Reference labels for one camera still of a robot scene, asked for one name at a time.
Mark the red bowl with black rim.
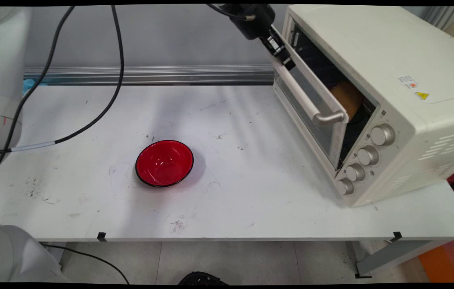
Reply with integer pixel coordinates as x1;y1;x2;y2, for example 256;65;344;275
135;140;194;188

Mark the black cable with white sleeve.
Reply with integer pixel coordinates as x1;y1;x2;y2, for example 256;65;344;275
0;5;125;158

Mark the large silver oven knob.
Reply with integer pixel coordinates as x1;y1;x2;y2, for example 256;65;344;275
370;123;396;146

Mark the black floor cable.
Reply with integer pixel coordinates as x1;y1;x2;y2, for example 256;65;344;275
39;242;130;284

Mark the thin black cable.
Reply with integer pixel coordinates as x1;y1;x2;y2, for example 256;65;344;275
0;6;76;226

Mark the cream oven door with handle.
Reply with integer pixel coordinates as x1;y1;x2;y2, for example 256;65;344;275
270;25;350;171

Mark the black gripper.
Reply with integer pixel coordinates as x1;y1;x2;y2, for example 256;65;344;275
222;4;297;71

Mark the grey table leg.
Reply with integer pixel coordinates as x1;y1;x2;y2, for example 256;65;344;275
348;240;449;279

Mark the blue bubble wrap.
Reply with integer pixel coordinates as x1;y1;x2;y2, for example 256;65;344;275
23;78;47;94

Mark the cream toaster oven body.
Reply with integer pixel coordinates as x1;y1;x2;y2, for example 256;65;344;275
273;5;454;208

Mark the aluminium rail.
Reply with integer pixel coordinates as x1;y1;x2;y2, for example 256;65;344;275
24;65;276;86

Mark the black object on floor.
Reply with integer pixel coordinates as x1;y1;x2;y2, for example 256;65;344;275
178;271;230;286

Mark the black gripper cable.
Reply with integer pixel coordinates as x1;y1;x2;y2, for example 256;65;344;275
205;4;256;21

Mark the orange box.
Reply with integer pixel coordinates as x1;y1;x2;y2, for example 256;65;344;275
417;244;454;283

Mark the white label sticker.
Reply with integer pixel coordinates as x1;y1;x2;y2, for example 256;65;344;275
397;75;419;90

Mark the brown bread loaf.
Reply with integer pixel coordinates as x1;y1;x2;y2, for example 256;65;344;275
329;80;365;119

